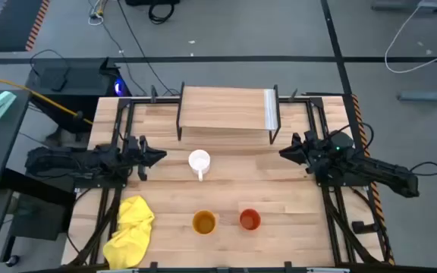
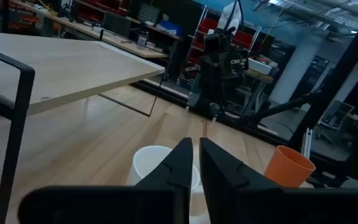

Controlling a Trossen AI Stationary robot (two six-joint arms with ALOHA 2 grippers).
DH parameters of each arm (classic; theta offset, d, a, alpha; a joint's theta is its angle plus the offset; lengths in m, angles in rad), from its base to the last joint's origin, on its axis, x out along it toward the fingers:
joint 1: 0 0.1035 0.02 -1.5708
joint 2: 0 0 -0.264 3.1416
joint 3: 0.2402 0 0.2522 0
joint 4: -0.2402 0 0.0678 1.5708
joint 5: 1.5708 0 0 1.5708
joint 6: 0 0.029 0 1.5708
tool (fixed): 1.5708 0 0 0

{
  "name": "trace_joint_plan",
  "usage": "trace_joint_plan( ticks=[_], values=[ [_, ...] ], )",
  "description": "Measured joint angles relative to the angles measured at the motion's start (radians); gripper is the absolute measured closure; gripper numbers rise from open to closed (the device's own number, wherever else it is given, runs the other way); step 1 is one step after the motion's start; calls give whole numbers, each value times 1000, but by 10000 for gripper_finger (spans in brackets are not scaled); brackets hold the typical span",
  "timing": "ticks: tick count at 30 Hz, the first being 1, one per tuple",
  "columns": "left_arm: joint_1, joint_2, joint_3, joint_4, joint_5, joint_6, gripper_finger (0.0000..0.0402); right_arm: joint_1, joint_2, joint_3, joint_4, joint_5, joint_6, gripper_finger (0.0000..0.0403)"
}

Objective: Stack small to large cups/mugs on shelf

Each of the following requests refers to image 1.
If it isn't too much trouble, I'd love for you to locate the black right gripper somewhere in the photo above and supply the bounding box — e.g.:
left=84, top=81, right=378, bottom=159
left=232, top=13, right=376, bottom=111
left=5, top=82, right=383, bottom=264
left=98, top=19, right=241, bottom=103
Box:
left=278, top=130, right=325, bottom=174

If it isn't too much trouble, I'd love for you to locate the yellow-orange plastic cup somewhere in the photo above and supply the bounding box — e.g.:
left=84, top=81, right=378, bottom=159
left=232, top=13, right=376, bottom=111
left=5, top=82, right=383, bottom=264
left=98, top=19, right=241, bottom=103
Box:
left=192, top=210, right=217, bottom=236

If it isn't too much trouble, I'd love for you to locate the black clamp handle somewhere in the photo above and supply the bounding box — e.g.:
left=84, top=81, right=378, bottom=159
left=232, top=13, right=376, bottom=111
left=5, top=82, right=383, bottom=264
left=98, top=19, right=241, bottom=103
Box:
left=351, top=221, right=379, bottom=234

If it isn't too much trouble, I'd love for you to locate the yellow floor cable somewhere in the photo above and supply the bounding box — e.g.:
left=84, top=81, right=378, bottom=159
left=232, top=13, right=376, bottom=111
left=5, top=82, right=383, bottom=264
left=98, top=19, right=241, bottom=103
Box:
left=0, top=72, right=94, bottom=126

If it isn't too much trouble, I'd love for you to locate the black mat with orange stripes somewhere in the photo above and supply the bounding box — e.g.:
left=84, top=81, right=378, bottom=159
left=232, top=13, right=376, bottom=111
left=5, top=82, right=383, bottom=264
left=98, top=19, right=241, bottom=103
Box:
left=0, top=0, right=52, bottom=53

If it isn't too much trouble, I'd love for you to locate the wooden shelf with black frame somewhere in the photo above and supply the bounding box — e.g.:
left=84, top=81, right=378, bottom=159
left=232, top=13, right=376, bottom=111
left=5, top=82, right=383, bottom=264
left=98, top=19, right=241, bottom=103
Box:
left=175, top=81, right=282, bottom=146

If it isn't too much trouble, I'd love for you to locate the black metal table frame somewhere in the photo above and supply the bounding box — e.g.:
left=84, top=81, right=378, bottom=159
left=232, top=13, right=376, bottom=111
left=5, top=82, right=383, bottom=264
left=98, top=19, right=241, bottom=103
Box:
left=68, top=89, right=394, bottom=273

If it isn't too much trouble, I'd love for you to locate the long black floor cable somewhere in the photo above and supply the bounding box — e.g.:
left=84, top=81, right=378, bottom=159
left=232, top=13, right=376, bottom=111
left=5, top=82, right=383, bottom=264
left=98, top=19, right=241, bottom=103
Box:
left=116, top=0, right=180, bottom=96

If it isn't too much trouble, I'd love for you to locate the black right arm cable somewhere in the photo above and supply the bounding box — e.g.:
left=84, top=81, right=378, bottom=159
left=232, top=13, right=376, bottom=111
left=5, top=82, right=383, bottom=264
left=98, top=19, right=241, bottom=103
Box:
left=410, top=161, right=437, bottom=177

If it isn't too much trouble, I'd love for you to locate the mint green stapler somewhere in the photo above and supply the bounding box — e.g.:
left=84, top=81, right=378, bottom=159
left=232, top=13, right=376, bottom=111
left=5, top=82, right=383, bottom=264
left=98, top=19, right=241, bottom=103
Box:
left=0, top=90, right=17, bottom=121

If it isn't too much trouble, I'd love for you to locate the white ceramic mug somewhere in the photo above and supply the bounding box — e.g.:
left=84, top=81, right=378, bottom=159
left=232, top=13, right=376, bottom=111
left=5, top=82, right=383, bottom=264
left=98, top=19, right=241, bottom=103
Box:
left=187, top=149, right=212, bottom=182

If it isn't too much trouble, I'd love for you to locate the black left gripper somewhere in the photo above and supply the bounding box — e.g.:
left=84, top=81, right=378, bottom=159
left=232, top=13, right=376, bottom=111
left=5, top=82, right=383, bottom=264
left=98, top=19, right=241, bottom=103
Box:
left=125, top=135, right=168, bottom=182

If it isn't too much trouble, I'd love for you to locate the red-orange plastic cup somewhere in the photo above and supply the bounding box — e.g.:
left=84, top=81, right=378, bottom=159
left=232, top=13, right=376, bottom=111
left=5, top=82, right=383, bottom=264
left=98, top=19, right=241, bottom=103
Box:
left=239, top=208, right=262, bottom=231

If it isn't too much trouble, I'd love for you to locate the black power adapter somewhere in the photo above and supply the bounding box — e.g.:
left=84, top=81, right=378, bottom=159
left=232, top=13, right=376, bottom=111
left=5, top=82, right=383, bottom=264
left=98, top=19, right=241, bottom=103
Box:
left=48, top=67, right=70, bottom=93

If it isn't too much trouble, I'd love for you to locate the coiled black cable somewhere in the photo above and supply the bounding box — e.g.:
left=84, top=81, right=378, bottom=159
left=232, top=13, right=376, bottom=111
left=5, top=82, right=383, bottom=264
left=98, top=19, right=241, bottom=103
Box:
left=148, top=2, right=176, bottom=26

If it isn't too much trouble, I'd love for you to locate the grey floor plate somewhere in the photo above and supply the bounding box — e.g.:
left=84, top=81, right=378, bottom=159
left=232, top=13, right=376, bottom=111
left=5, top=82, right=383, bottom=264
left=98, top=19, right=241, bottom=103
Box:
left=371, top=0, right=437, bottom=14

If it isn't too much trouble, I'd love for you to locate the black computer tower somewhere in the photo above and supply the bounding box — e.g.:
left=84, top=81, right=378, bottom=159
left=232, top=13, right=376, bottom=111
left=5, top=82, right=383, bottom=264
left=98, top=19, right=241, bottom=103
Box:
left=25, top=56, right=132, bottom=133

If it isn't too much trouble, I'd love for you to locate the black box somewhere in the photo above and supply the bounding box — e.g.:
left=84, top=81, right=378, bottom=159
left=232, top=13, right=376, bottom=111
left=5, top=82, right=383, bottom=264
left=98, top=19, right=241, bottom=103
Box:
left=124, top=0, right=181, bottom=7

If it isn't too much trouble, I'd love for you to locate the black rolling stand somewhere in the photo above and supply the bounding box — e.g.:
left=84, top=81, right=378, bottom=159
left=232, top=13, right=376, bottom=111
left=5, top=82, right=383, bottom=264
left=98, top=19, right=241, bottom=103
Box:
left=0, top=168, right=77, bottom=266

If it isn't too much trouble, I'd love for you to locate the orange black striped edge strip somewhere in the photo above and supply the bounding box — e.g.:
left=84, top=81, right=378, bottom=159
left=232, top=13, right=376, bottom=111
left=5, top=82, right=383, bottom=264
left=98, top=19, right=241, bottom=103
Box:
left=351, top=93, right=396, bottom=266

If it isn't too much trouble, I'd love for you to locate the white floor cable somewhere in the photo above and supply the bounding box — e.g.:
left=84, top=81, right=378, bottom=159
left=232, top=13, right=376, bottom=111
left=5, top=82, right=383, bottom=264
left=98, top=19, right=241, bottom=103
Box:
left=384, top=0, right=437, bottom=74

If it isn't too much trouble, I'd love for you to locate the yellow cloth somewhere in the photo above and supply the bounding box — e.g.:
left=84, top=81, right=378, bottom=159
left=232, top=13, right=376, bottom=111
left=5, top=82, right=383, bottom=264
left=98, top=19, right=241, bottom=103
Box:
left=102, top=195, right=156, bottom=270

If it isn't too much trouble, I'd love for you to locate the white cable bundle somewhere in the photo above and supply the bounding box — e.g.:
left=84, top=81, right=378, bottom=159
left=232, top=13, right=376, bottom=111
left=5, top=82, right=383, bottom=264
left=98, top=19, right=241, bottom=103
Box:
left=87, top=0, right=108, bottom=27

